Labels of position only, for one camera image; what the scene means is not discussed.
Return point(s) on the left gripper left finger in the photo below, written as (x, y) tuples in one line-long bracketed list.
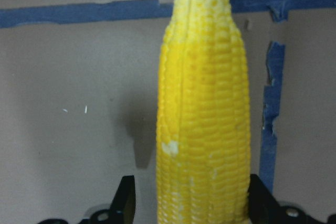
[(122, 208)]

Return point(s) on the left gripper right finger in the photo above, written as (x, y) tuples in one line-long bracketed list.
[(262, 205)]

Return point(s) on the brown paper table mat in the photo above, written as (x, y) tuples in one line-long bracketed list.
[(78, 108)]

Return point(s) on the yellow corn cob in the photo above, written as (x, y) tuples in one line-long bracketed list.
[(203, 119)]

